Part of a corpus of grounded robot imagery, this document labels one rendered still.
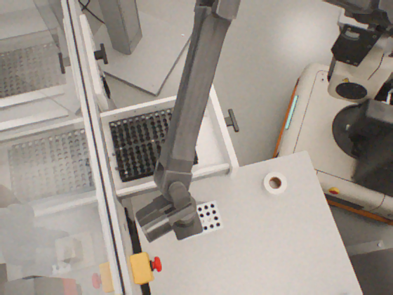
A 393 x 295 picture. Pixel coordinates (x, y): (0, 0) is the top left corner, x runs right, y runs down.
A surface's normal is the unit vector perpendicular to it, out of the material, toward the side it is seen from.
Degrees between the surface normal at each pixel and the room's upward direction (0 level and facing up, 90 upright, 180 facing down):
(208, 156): 0
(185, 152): 39
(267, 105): 0
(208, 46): 43
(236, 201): 0
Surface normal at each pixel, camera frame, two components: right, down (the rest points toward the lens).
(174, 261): 0.00, -0.33
